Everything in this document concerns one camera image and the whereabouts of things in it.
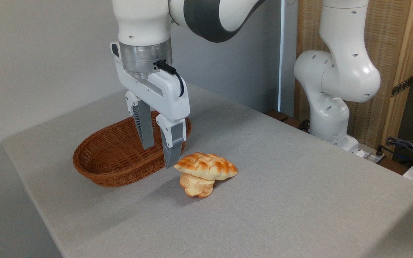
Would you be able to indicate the woven screen with wooden frame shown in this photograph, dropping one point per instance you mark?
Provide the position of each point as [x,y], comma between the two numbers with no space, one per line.
[389,39]

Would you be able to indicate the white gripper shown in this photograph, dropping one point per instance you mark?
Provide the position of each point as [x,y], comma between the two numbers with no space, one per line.
[169,95]

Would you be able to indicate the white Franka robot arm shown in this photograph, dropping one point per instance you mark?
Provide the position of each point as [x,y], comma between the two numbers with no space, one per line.
[335,71]

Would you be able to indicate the braided golden bread loaf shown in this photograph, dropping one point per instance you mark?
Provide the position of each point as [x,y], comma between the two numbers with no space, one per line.
[206,165]

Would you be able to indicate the black metal hinge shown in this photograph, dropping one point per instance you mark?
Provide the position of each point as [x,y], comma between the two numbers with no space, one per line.
[402,86]

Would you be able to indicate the small pale bread roll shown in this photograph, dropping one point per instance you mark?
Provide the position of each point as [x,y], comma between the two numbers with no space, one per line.
[197,186]

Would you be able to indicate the brown wicker basket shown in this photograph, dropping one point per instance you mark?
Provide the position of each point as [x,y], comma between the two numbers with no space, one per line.
[109,157]

